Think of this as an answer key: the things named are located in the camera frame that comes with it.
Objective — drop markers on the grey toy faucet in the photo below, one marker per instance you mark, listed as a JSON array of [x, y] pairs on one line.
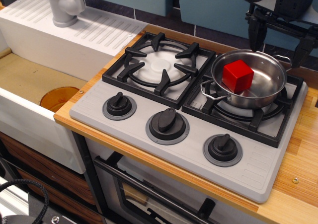
[[65, 12]]

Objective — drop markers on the black left stove knob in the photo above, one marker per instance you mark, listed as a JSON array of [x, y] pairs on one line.
[[119, 107]]

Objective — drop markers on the black burner grate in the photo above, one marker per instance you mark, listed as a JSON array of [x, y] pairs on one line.
[[271, 125], [160, 69]]

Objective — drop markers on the black middle stove knob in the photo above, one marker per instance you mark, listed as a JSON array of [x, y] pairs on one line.
[[167, 127]]

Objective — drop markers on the black left burner grate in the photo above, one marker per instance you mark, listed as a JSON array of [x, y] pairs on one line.
[[160, 69]]

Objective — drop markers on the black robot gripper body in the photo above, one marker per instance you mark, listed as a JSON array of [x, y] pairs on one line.
[[291, 17]]

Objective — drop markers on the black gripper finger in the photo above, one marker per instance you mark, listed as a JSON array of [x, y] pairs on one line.
[[302, 51], [257, 31]]

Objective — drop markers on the white toy sink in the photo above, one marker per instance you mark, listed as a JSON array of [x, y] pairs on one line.
[[36, 57]]

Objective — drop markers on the red wooden cube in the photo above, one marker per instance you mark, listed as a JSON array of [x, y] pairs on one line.
[[237, 76]]

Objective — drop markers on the orange plastic plate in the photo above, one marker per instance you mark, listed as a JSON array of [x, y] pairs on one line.
[[56, 98]]

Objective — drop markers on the black oven door handle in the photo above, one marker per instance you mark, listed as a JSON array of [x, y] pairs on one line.
[[200, 217]]

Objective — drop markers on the stainless steel pan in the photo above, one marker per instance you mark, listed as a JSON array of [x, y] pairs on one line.
[[269, 79]]

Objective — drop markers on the wooden drawer front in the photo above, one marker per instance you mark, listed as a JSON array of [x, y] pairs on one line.
[[68, 191]]

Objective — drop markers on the black right burner grate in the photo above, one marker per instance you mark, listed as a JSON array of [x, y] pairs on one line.
[[271, 125]]

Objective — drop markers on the black stove knob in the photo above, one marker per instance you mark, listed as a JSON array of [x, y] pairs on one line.
[[119, 107], [167, 127], [222, 150]]

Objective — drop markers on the grey toy stove top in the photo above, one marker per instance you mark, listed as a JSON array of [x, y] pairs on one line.
[[253, 177]]

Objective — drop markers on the black right stove knob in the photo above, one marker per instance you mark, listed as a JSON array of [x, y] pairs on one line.
[[222, 150]]

